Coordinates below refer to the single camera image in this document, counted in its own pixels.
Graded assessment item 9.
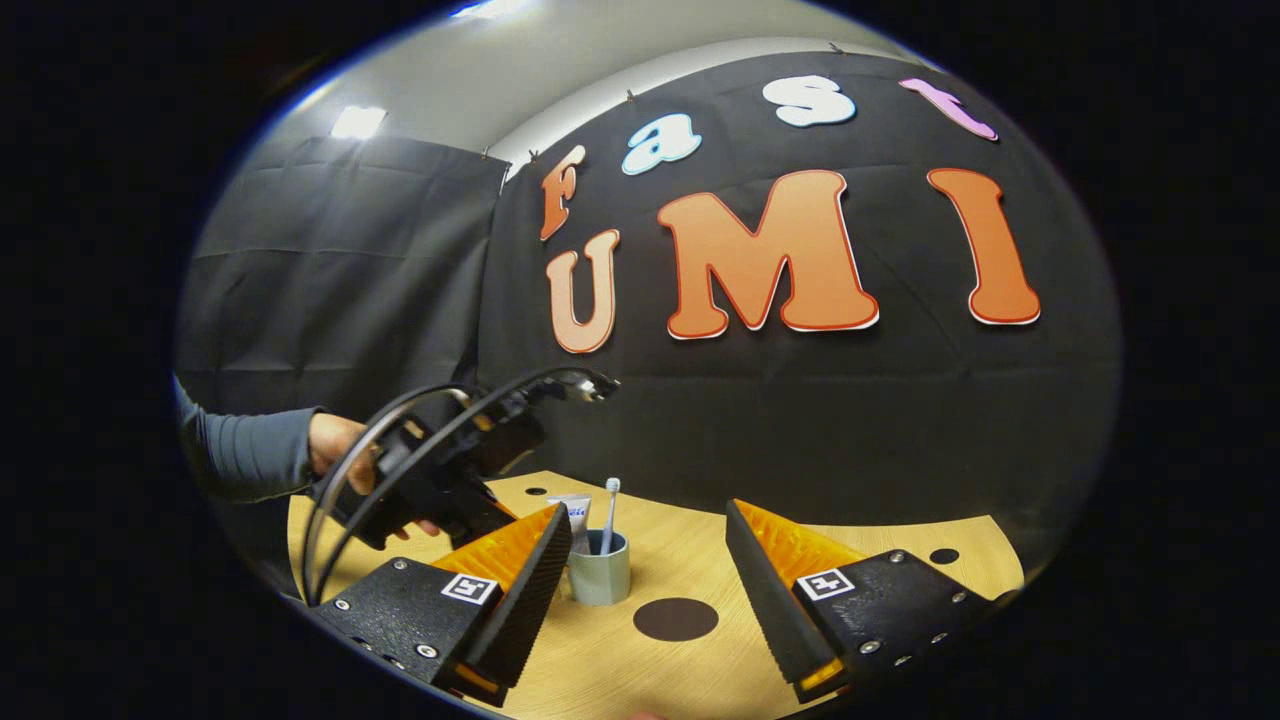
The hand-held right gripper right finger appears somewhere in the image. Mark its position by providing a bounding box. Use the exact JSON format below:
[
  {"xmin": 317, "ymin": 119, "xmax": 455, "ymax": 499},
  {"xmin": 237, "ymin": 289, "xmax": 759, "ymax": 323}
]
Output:
[{"xmin": 725, "ymin": 499, "xmax": 1021, "ymax": 704}]

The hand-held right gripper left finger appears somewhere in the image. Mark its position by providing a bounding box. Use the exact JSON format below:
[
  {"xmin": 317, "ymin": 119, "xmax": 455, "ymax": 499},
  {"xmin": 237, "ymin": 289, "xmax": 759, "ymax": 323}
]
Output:
[{"xmin": 305, "ymin": 503, "xmax": 574, "ymax": 709}]

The pale blue cup wooden handle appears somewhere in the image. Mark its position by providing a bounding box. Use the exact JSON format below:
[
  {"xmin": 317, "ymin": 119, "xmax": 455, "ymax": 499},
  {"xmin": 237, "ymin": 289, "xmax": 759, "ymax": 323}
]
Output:
[{"xmin": 566, "ymin": 529, "xmax": 632, "ymax": 607}]

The dark brown round coaster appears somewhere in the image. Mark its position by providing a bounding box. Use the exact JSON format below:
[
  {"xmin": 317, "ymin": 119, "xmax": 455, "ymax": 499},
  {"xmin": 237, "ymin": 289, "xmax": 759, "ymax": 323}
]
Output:
[{"xmin": 633, "ymin": 597, "xmax": 719, "ymax": 643}]

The white toothpaste tube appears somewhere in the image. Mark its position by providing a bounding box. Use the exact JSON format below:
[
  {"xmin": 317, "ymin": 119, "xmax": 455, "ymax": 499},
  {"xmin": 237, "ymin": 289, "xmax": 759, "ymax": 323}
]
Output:
[{"xmin": 548, "ymin": 494, "xmax": 593, "ymax": 554}]

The white toothbrush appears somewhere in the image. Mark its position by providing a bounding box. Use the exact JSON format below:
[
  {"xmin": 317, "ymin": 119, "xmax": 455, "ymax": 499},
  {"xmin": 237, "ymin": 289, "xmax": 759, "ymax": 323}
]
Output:
[{"xmin": 598, "ymin": 477, "xmax": 622, "ymax": 556}]

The wooden desktop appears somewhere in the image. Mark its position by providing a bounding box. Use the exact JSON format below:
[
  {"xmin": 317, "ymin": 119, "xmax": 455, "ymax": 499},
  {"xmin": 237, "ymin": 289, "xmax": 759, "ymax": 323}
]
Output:
[{"xmin": 287, "ymin": 470, "xmax": 1026, "ymax": 720}]

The black backdrop cloth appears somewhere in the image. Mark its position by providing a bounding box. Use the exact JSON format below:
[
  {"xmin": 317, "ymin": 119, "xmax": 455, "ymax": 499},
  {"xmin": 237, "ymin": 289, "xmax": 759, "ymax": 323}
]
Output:
[{"xmin": 475, "ymin": 50, "xmax": 1123, "ymax": 561}]

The ceiling light panel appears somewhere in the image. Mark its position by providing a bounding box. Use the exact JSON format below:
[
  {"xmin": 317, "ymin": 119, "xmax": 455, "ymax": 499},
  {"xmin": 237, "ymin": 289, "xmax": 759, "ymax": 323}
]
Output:
[{"xmin": 330, "ymin": 105, "xmax": 389, "ymax": 141}]

